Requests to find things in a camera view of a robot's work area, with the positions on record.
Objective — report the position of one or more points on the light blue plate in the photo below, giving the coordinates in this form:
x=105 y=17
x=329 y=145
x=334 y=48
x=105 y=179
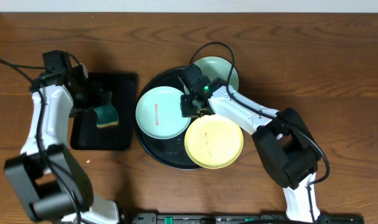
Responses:
x=159 y=114
x=216 y=67

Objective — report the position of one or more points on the rectangular black tray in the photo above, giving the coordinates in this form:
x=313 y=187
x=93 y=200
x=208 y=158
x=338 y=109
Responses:
x=86 y=136

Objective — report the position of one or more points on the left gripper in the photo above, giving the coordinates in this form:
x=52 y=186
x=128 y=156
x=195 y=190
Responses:
x=96 y=94

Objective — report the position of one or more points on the green sponge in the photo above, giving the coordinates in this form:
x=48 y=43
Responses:
x=107 y=113

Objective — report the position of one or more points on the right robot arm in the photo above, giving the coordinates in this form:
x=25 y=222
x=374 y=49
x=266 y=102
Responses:
x=288 y=152

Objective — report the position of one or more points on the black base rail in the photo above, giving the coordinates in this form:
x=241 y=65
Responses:
x=153 y=218

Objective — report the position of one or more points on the yellow plate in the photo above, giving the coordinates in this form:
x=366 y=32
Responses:
x=213 y=141

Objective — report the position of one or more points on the round black tray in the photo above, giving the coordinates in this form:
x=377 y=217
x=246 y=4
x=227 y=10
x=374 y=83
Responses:
x=170 y=152

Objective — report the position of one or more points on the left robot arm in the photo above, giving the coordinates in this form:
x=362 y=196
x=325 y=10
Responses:
x=50 y=183

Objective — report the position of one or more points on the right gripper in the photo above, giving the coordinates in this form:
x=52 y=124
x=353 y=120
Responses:
x=185 y=110

